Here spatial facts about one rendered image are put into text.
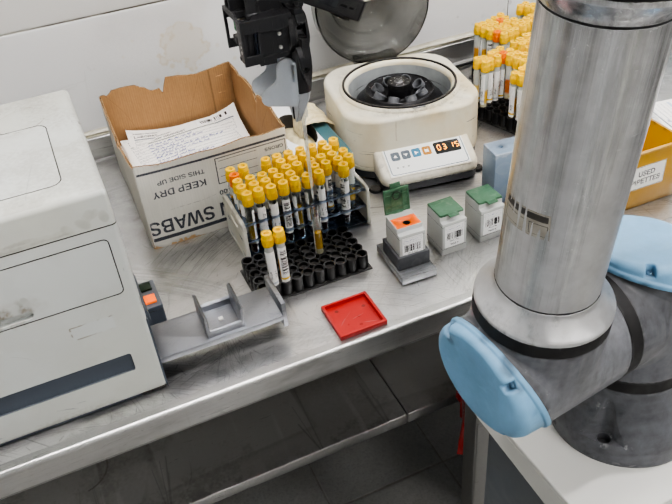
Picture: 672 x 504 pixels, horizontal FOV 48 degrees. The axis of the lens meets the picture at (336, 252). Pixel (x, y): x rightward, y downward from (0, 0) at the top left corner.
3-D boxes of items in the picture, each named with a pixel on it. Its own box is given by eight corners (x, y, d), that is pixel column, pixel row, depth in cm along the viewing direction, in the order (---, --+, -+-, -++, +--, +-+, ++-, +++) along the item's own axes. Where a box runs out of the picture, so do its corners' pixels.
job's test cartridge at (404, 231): (400, 268, 109) (399, 233, 105) (386, 250, 112) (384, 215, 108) (425, 260, 110) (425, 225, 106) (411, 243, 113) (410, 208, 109)
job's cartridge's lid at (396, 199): (383, 187, 106) (381, 186, 106) (386, 217, 108) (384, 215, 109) (408, 180, 107) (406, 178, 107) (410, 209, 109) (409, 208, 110)
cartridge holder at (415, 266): (402, 286, 108) (402, 266, 105) (376, 251, 114) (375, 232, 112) (437, 275, 109) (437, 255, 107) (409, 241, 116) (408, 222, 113)
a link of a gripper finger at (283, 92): (262, 129, 96) (251, 59, 90) (306, 117, 97) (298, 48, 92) (270, 139, 93) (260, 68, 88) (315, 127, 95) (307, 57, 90)
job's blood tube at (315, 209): (318, 266, 112) (312, 210, 106) (315, 261, 113) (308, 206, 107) (327, 263, 112) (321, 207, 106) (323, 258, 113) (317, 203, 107)
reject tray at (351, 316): (341, 341, 100) (341, 337, 99) (321, 310, 105) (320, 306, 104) (387, 324, 102) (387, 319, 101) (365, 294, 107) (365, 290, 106)
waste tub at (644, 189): (605, 218, 116) (614, 162, 110) (552, 177, 126) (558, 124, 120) (675, 194, 120) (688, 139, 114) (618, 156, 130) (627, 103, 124)
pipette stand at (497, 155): (497, 215, 119) (500, 160, 113) (476, 193, 125) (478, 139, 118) (553, 200, 121) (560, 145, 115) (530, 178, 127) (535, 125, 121)
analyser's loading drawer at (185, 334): (135, 380, 94) (125, 350, 91) (124, 346, 99) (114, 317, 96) (288, 325, 100) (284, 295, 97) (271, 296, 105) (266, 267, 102)
